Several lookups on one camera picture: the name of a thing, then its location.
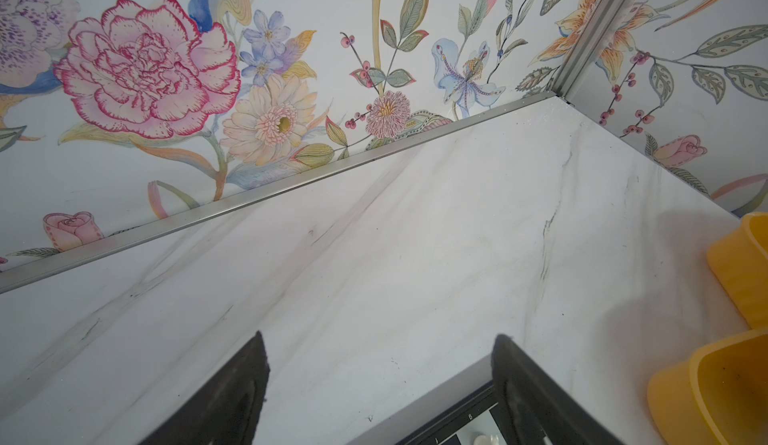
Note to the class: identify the aluminium base rail back wall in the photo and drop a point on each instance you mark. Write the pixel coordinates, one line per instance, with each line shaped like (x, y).
(41, 269)

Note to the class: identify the yellow tray with white pieces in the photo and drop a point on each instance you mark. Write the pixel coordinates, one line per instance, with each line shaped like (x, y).
(739, 262)

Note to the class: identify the yellow tray with black pieces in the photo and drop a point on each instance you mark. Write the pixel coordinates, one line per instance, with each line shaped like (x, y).
(717, 396)

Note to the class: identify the black and silver chessboard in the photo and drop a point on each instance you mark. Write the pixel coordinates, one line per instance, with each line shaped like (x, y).
(457, 407)

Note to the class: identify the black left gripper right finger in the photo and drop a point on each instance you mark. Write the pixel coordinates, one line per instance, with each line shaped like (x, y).
(536, 408)

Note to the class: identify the aluminium corner post right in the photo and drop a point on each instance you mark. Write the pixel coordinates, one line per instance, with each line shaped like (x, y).
(606, 16)

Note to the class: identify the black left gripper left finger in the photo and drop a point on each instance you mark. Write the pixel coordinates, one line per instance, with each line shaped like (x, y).
(226, 410)

